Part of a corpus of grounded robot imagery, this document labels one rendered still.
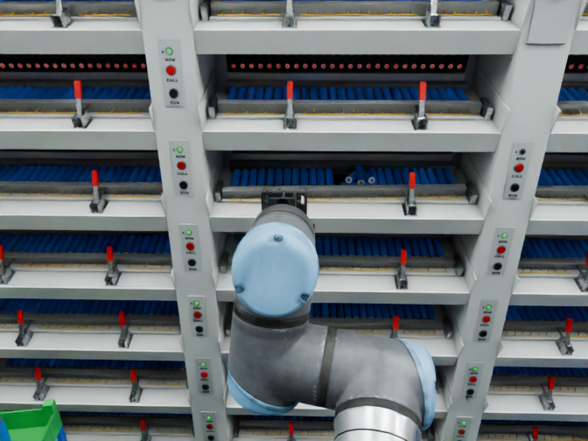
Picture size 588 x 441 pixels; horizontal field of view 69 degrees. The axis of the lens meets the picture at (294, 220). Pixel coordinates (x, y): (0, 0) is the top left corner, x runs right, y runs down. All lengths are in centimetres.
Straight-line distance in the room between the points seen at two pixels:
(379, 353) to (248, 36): 62
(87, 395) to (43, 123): 76
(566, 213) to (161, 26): 93
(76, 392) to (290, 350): 101
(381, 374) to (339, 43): 61
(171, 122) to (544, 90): 73
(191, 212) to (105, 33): 38
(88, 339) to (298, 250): 93
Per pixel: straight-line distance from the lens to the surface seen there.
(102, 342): 127
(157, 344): 122
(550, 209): 111
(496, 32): 94
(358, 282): 106
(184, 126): 92
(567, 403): 148
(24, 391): 151
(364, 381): 48
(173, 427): 150
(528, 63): 96
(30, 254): 127
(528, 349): 129
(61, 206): 111
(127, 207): 104
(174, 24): 90
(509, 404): 141
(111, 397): 139
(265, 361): 49
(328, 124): 91
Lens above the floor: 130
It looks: 24 degrees down
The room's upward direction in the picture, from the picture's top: straight up
